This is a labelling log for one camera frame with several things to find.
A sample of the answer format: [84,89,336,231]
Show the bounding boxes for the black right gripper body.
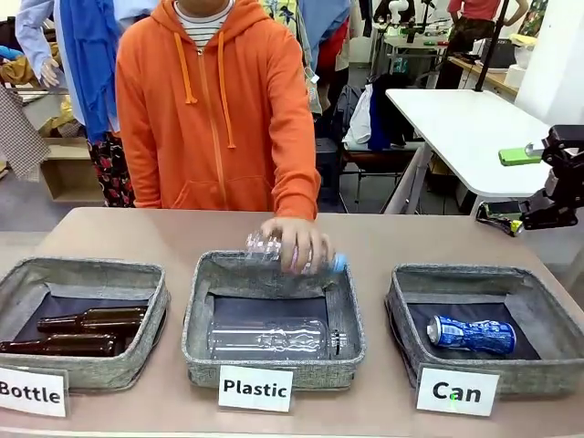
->
[518,124,584,231]

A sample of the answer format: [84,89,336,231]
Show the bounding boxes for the crushed blue drink can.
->
[426,314,518,354]

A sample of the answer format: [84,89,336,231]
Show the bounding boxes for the crushed pink label plastic bottle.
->
[245,229,350,277]

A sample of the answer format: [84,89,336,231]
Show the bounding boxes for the clear plastic bottle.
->
[206,317,350,362]

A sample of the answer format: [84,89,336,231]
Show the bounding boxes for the brown glass bottle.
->
[0,333,120,359]
[36,306,150,335]

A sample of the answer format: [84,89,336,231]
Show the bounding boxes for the grey fabric can basket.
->
[385,264,584,399]

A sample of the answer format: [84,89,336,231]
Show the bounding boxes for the white Can sign card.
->
[415,367,501,418]

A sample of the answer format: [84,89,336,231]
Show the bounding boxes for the grey fabric plastic basket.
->
[181,249,367,391]

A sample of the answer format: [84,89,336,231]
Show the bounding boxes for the grey fabric bottle basket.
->
[0,257,172,391]

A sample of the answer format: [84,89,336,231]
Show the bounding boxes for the person's left hand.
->
[261,216,333,276]

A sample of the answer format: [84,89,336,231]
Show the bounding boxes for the white background table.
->
[385,88,553,212]

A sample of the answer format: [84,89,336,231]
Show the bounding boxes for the black box on desk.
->
[482,38,520,70]

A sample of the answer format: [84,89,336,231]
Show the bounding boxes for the black stand pole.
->
[474,0,511,93]

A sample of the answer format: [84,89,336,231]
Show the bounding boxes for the person in red shirt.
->
[436,0,503,90]

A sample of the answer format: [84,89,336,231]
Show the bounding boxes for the white plastic bag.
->
[342,83,378,146]

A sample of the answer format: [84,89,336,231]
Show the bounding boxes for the black plastic stool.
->
[314,138,342,203]

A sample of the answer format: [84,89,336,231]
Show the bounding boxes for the white Plastic sign card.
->
[217,364,296,413]

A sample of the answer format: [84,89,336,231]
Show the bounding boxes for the person in orange hoodie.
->
[113,0,322,222]

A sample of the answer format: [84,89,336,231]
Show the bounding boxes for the red floral trousers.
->
[88,130,137,209]

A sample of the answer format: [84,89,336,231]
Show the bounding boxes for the cardboard box shelf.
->
[39,136,107,203]

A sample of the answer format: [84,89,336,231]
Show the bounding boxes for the blue hanging garment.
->
[57,0,122,143]

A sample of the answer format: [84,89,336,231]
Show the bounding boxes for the checkered brown cloth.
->
[0,84,51,183]

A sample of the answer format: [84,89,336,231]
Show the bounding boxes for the mannequin in light blue shirt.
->
[15,0,69,90]

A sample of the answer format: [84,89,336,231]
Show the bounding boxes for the white Bottle sign card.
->
[0,366,71,419]

